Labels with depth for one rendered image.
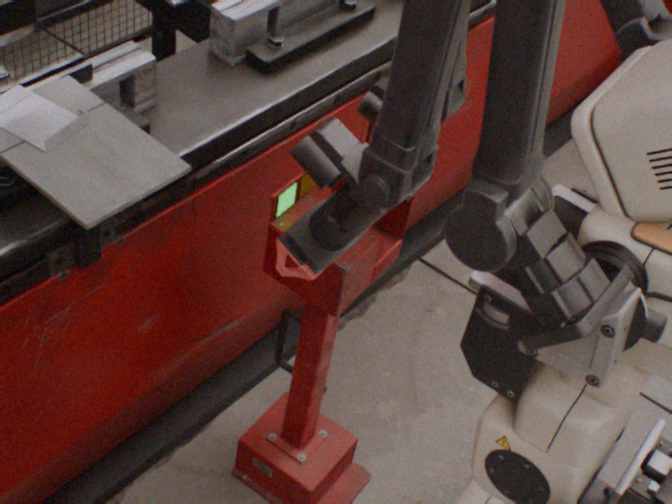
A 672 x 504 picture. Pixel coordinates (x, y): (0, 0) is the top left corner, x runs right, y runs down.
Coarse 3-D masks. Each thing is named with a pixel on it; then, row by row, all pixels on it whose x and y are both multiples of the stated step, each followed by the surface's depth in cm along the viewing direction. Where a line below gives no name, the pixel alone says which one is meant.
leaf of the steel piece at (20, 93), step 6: (12, 90) 145; (18, 90) 146; (24, 90) 146; (0, 96) 144; (6, 96) 144; (12, 96) 144; (18, 96) 145; (24, 96) 145; (0, 102) 143; (6, 102) 143; (12, 102) 144; (0, 108) 142; (6, 108) 142
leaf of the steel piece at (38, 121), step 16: (32, 96) 145; (16, 112) 142; (32, 112) 143; (48, 112) 143; (64, 112) 144; (16, 128) 140; (32, 128) 140; (48, 128) 141; (64, 128) 138; (80, 128) 142; (32, 144) 138; (48, 144) 137
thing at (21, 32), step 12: (24, 0) 137; (0, 12) 135; (12, 12) 136; (24, 12) 138; (36, 12) 140; (0, 24) 136; (12, 24) 138; (24, 24) 139; (0, 36) 138; (12, 36) 140; (24, 36) 142
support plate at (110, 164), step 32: (64, 96) 146; (96, 96) 147; (0, 128) 140; (96, 128) 143; (128, 128) 144; (32, 160) 136; (64, 160) 137; (96, 160) 138; (128, 160) 139; (160, 160) 140; (64, 192) 133; (96, 192) 134; (128, 192) 134
